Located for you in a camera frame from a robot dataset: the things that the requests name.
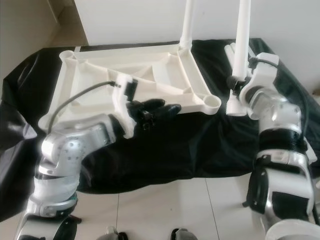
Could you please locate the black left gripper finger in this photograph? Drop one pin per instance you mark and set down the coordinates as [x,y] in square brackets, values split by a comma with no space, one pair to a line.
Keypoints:
[148,105]
[165,114]

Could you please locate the white plastic table top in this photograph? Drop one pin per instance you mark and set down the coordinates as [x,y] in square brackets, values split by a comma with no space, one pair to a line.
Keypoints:
[105,67]

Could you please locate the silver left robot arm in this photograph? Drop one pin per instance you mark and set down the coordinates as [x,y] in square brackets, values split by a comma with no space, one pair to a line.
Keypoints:
[75,150]

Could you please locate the black table cover sheet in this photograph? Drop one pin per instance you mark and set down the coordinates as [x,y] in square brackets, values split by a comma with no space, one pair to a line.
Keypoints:
[200,150]

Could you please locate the robot right leg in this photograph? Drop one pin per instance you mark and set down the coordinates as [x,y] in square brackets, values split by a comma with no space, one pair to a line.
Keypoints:
[185,235]

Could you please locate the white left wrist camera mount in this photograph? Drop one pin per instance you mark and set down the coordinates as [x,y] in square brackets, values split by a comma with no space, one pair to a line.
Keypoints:
[122,105]

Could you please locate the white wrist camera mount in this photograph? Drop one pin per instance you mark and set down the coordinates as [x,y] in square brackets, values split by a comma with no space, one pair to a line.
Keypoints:
[265,75]
[122,105]

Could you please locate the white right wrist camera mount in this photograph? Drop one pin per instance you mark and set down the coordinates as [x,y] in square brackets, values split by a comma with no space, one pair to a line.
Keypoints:
[265,75]

